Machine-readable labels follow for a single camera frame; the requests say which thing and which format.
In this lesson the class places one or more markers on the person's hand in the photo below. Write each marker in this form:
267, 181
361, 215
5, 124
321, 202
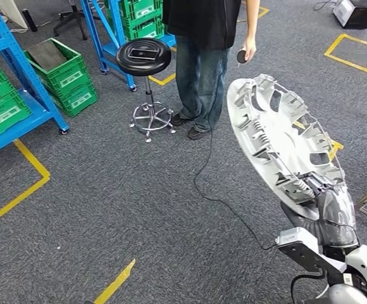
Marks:
250, 49

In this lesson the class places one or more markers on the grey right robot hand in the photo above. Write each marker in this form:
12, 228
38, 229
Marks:
338, 218

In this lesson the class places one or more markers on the black round controller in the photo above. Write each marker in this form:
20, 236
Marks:
240, 57

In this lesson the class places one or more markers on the grey plastic wheel hubcap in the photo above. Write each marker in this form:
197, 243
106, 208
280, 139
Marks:
275, 138

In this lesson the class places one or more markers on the person's forearm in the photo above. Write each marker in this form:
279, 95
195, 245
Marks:
253, 19

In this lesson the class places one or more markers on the blue metal shelf rack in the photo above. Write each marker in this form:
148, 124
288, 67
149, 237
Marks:
117, 29
19, 58

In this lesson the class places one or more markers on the person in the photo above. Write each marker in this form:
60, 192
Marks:
202, 75

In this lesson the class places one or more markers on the black seat swivel stool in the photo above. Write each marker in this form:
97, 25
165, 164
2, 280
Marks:
143, 63

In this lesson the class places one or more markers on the black tablet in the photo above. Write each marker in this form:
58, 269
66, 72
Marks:
143, 53

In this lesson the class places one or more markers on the black white equipment case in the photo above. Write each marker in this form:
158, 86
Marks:
357, 14

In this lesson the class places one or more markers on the black office chair base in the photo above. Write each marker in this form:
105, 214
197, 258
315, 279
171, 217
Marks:
72, 19

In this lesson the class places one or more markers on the grey cardboard sheet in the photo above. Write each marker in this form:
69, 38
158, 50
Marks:
45, 54

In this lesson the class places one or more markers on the white partition panel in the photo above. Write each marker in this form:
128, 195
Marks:
11, 12

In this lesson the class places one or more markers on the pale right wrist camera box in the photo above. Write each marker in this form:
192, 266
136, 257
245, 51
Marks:
292, 239

